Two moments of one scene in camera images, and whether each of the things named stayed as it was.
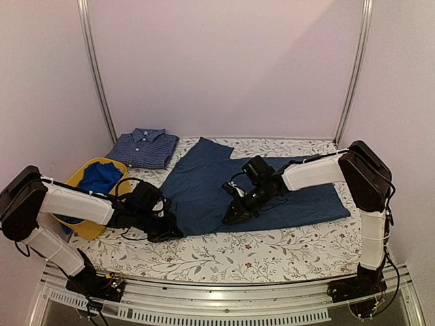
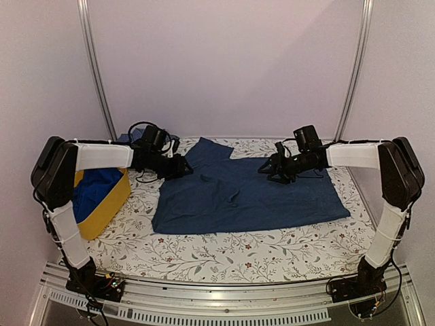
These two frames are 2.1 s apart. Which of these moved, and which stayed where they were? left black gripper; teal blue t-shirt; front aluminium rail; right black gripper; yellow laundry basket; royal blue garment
Moved: right black gripper; left black gripper
Stayed: royal blue garment; yellow laundry basket; teal blue t-shirt; front aluminium rail
